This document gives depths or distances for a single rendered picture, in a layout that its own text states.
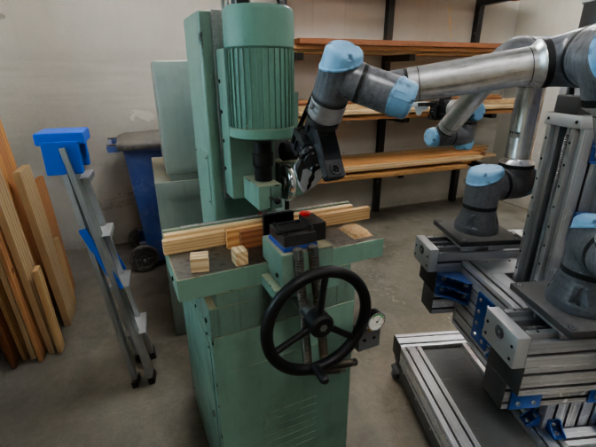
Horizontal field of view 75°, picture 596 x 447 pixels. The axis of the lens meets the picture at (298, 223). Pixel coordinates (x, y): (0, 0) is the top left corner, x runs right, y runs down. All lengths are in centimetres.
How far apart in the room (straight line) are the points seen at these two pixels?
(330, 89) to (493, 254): 100
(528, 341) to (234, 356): 73
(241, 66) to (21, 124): 262
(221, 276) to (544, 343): 79
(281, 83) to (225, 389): 83
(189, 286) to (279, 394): 49
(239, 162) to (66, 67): 236
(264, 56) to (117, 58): 243
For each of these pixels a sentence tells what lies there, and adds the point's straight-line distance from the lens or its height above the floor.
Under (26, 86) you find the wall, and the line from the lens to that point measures 343.
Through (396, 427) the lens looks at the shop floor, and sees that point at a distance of 184.
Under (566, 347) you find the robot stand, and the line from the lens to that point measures 117.
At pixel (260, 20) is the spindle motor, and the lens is 100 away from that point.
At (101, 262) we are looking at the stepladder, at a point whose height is 64.
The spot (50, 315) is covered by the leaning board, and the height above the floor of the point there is 23.
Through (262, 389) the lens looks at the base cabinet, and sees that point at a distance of 124.
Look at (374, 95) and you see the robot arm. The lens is 78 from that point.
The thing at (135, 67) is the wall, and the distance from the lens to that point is 334.
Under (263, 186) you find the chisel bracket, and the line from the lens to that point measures 106.
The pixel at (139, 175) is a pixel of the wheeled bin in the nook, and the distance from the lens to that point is 282.
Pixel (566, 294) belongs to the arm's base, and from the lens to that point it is 114.
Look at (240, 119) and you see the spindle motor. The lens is 101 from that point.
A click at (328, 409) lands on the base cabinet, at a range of 144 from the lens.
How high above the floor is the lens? 136
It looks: 21 degrees down
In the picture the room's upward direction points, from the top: straight up
